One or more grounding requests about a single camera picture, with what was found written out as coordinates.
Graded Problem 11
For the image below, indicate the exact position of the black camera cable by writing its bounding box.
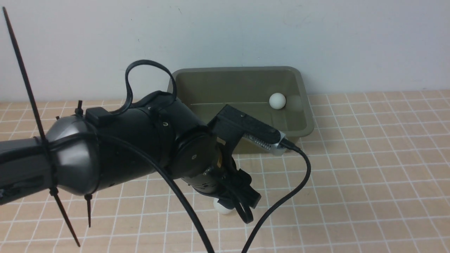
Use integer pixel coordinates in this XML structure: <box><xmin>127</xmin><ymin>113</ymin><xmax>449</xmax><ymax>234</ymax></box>
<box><xmin>95</xmin><ymin>60</ymin><xmax>312</xmax><ymax>253</ymax></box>

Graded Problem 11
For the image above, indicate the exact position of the black zip tie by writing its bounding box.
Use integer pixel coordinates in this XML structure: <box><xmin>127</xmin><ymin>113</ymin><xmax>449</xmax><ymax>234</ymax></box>
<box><xmin>2</xmin><ymin>6</ymin><xmax>81</xmax><ymax>248</ymax></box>

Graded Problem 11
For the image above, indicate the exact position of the white ping-pong ball small speck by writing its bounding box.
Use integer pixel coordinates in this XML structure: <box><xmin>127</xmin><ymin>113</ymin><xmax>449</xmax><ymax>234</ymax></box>
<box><xmin>213</xmin><ymin>198</ymin><xmax>234</xmax><ymax>215</ymax></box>

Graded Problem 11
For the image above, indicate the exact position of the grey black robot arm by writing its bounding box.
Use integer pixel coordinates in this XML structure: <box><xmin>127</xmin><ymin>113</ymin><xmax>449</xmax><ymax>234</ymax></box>
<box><xmin>1</xmin><ymin>93</ymin><xmax>261</xmax><ymax>223</ymax></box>

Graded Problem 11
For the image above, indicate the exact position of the olive green plastic bin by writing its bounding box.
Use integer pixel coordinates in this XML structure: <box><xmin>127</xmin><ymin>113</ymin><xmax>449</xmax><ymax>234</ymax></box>
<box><xmin>173</xmin><ymin>66</ymin><xmax>315</xmax><ymax>143</ymax></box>

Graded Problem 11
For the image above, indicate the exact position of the white ping-pong ball with logo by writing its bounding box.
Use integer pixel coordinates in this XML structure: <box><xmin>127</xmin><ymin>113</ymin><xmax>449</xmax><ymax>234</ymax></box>
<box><xmin>269</xmin><ymin>93</ymin><xmax>287</xmax><ymax>110</ymax></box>

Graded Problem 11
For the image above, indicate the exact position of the beige checkered tablecloth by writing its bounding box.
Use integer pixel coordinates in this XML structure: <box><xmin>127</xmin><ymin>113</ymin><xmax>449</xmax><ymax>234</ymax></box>
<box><xmin>0</xmin><ymin>91</ymin><xmax>450</xmax><ymax>253</ymax></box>

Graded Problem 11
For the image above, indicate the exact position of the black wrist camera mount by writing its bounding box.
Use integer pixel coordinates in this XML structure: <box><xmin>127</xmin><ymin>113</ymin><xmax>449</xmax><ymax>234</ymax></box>
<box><xmin>207</xmin><ymin>105</ymin><xmax>287</xmax><ymax>156</ymax></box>

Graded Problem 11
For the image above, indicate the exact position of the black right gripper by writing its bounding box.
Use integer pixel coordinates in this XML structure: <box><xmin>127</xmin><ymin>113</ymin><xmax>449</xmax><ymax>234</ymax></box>
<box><xmin>155</xmin><ymin>91</ymin><xmax>262</xmax><ymax>224</ymax></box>

